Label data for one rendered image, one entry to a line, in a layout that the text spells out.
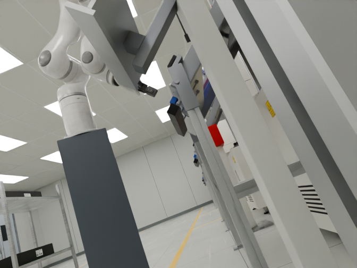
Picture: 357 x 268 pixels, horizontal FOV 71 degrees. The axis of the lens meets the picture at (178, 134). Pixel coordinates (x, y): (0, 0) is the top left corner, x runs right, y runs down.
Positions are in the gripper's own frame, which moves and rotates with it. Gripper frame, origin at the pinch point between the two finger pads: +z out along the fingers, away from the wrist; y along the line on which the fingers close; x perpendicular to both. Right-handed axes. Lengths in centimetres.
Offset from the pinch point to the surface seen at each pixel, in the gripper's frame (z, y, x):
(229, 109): 34, 38, -8
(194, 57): 12.3, 10.0, 15.0
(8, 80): -309, -229, -10
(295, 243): 55, 38, -27
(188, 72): 13.1, 10.0, 9.0
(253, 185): 48, 13, -17
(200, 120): 25.1, 14.0, -6.2
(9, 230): -101, -116, -129
